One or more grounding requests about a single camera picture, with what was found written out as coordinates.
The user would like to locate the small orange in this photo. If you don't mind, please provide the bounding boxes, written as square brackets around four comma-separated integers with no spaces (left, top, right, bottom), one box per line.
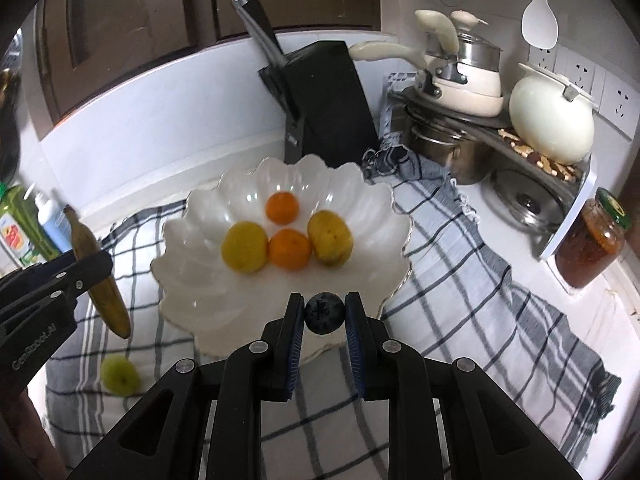
[265,191,301,225]

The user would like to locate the corner kitchen shelf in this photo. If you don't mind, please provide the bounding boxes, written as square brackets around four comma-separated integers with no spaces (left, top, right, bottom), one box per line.
[387,87,599,262]

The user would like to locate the steel stockpot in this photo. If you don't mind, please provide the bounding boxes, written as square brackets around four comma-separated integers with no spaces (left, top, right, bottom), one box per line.
[405,107,493,186]

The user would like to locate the steel pot lid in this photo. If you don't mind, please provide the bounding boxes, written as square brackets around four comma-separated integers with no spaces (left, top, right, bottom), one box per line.
[490,169,567,231]

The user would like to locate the patterned packet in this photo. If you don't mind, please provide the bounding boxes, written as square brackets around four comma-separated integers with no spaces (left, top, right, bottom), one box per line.
[377,72,417,139]

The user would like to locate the white wall socket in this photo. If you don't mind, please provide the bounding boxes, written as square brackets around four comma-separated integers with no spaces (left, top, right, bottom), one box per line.
[597,71,640,137]
[529,45,567,75]
[564,52,607,95]

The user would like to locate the cream saucepan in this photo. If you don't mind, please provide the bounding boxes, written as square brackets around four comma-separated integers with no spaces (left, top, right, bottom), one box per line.
[347,41,505,118]
[414,9,502,97]

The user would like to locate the steel steamer pot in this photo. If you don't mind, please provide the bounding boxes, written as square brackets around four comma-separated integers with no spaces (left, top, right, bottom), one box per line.
[450,10,502,77]

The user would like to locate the glass jar of sauce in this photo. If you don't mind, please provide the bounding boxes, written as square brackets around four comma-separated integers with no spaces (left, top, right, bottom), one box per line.
[554,187,632,290]

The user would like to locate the blueberry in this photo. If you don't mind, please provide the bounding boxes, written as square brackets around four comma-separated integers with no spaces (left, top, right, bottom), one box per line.
[305,291,347,335]

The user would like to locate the spotted banana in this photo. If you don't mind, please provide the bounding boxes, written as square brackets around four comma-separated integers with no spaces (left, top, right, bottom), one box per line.
[63,204,132,338]

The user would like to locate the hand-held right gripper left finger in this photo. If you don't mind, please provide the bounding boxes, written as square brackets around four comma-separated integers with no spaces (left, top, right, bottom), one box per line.
[67,292,307,480]

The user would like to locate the black knife block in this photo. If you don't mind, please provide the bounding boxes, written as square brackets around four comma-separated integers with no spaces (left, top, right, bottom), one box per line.
[257,41,379,165]

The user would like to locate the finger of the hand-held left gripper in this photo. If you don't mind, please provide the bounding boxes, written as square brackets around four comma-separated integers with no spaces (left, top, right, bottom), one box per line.
[0,250,114,341]

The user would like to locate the yellow mango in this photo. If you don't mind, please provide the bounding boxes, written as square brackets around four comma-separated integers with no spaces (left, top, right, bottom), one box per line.
[307,210,355,266]

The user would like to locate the white scalloped bowl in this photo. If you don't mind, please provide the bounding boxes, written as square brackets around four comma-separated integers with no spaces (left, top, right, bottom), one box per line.
[150,154,413,361]

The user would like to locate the black-handled knife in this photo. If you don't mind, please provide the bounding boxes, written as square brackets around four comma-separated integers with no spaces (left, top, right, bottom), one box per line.
[231,0,289,69]

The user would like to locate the wooden trivet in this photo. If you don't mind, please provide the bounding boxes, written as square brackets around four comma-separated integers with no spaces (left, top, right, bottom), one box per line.
[497,128,584,181]

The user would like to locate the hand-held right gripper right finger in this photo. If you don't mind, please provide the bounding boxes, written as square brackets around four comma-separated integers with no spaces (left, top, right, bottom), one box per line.
[344,291,583,480]

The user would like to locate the white rice spoon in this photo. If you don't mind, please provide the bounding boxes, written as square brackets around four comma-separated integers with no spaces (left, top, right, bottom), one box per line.
[521,0,559,50]

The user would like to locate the green dish soap bottle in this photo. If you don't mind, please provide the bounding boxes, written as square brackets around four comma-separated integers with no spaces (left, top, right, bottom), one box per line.
[0,185,52,272]

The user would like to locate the green apple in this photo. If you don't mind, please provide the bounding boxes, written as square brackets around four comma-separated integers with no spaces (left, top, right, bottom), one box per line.
[100,354,141,395]

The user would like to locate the large orange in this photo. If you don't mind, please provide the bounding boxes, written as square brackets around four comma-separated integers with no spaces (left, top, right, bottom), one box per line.
[268,228,312,271]

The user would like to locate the yellow lemon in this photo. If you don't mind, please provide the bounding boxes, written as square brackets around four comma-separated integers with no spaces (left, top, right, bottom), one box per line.
[221,221,269,275]

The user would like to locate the white and blue pump bottle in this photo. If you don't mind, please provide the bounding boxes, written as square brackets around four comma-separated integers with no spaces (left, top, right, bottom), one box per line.
[34,191,74,256]

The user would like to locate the grey checked cloth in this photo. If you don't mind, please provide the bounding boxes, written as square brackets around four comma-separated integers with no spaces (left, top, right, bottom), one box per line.
[45,135,623,480]

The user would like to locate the white ceramic pot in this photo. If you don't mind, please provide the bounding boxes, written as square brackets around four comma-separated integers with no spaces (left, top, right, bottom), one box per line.
[509,62,598,165]

